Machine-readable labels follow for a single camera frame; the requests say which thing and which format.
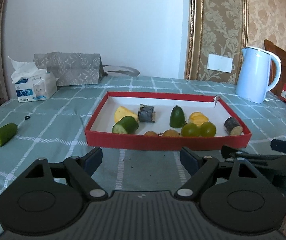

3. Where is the yellow peeled fruit chunk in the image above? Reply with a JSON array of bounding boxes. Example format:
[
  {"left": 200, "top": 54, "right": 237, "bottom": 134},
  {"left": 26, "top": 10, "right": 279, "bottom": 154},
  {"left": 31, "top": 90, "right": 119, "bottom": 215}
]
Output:
[{"left": 189, "top": 112, "right": 209, "bottom": 126}]

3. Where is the dark green cucumber end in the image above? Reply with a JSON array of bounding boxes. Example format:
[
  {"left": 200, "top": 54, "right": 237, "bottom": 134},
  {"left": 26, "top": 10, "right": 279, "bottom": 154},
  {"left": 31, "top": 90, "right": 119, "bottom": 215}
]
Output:
[{"left": 170, "top": 105, "right": 185, "bottom": 128}]

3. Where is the yellow fruit wedge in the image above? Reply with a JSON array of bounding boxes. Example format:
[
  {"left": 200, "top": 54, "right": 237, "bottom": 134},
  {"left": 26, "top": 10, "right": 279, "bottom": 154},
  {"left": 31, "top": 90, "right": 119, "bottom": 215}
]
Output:
[{"left": 114, "top": 106, "right": 139, "bottom": 123}]

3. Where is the green round fruit right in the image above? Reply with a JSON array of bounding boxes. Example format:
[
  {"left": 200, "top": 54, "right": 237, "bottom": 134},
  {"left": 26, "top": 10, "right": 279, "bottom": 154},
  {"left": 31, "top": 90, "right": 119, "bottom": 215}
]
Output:
[{"left": 200, "top": 121, "right": 217, "bottom": 138}]

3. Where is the green round fruit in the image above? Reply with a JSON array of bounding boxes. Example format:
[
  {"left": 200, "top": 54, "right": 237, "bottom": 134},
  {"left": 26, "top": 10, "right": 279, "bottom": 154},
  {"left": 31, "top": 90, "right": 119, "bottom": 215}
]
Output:
[
  {"left": 200, "top": 121, "right": 217, "bottom": 138},
  {"left": 180, "top": 122, "right": 200, "bottom": 137}
]

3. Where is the green round fruit left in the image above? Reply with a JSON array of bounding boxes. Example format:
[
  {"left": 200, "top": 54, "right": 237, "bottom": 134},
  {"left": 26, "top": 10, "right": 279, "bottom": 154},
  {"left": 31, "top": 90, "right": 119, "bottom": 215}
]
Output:
[{"left": 180, "top": 122, "right": 200, "bottom": 137}]

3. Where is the small orange brown fruit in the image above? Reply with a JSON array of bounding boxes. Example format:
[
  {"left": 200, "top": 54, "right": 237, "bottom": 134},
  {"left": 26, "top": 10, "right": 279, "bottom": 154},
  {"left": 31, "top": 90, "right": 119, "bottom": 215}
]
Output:
[{"left": 144, "top": 131, "right": 158, "bottom": 137}]

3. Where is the cucumber piece on cloth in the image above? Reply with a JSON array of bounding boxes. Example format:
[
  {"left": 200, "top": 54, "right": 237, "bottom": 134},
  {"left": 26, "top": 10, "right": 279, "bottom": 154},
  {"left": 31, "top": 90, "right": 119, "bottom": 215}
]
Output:
[{"left": 0, "top": 123, "right": 18, "bottom": 147}]

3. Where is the light blue electric kettle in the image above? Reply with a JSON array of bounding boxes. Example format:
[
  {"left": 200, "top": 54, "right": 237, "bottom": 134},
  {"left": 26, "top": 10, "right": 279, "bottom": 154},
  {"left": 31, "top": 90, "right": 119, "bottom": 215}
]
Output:
[{"left": 236, "top": 46, "right": 282, "bottom": 103}]

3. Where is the wooden headboard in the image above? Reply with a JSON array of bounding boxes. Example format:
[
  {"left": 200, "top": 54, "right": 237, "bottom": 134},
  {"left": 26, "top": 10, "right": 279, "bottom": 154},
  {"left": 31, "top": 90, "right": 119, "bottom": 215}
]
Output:
[{"left": 263, "top": 39, "right": 286, "bottom": 102}]

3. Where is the dark skinned root piece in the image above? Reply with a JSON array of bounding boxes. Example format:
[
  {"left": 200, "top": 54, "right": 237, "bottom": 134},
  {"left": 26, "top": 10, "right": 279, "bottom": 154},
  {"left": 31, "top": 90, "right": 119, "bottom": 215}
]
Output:
[{"left": 138, "top": 104, "right": 155, "bottom": 123}]

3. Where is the red shallow cardboard tray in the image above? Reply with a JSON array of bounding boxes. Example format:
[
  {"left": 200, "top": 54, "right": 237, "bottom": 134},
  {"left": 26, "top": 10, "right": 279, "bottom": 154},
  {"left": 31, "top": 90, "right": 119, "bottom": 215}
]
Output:
[{"left": 84, "top": 92, "right": 252, "bottom": 151}]

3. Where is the green cucumber piece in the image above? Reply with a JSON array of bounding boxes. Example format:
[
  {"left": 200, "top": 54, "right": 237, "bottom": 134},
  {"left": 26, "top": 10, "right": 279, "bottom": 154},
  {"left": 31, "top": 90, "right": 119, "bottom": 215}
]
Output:
[{"left": 112, "top": 116, "right": 139, "bottom": 134}]

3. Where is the white blue tissue pack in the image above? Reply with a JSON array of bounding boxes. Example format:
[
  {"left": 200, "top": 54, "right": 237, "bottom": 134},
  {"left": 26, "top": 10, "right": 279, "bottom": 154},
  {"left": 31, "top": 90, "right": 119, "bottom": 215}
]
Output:
[{"left": 8, "top": 57, "right": 57, "bottom": 102}]

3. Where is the grey patterned gift bag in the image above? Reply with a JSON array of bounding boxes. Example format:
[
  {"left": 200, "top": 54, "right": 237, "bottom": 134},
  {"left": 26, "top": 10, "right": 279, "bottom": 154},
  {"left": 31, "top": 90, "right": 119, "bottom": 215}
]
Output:
[{"left": 34, "top": 51, "right": 140, "bottom": 86}]

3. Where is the white wall switch panel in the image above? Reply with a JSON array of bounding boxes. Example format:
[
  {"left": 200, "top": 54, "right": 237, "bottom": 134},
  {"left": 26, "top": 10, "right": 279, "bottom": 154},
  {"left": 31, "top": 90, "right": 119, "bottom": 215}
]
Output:
[{"left": 207, "top": 54, "right": 233, "bottom": 73}]

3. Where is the gold ornate wall moulding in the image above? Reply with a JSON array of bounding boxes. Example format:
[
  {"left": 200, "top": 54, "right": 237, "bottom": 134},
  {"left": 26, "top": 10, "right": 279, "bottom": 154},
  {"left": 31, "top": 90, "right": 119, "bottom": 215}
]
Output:
[{"left": 184, "top": 0, "right": 248, "bottom": 84}]

